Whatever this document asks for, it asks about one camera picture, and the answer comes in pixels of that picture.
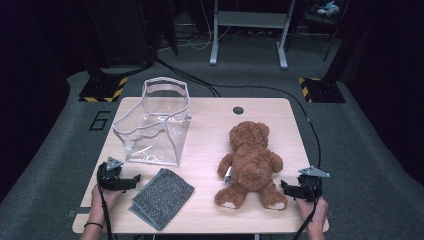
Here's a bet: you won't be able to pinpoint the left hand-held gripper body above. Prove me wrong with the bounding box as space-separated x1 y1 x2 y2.
97 156 125 192

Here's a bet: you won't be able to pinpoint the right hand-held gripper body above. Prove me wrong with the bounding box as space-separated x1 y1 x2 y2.
297 165 331 203

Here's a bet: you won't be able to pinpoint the grey fluffy towel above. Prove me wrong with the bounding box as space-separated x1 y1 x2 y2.
128 167 196 232

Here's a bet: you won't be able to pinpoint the clear plastic bag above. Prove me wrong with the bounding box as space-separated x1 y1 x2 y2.
111 76 193 167

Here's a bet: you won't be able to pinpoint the brown teddy bear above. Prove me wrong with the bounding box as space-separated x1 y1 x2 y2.
214 120 289 211

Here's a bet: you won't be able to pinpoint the person's left hand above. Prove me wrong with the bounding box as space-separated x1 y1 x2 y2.
89 185 124 219

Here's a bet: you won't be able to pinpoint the person's right hand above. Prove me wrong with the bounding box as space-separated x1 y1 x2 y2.
296 196 329 231

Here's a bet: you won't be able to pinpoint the black stand base yellow stripes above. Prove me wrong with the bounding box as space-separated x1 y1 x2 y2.
78 77 129 103
298 77 347 104

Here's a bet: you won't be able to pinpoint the dark curtain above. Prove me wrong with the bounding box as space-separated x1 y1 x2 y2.
333 0 424 188
0 0 88 204

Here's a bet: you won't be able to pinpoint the dark cabinet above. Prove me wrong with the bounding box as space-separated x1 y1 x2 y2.
83 0 158 68

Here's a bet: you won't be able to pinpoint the blue and white item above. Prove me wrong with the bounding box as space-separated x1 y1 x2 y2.
316 0 341 18

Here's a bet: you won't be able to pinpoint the right hand-held gripper black cable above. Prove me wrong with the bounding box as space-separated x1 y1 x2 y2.
292 181 321 240

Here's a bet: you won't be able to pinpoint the hand-held gripper black cable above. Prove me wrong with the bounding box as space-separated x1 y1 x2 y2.
292 181 321 240
96 163 114 240

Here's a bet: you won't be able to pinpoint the left hand-held gripper black cable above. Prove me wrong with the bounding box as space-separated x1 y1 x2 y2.
96 163 114 240

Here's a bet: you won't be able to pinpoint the thick black floor cable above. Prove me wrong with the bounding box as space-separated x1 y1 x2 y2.
154 58 222 98

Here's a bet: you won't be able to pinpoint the white metal table frame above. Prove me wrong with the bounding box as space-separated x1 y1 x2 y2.
209 0 297 70

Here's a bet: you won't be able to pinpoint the white floor cable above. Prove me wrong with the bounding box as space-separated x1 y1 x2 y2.
179 0 231 52

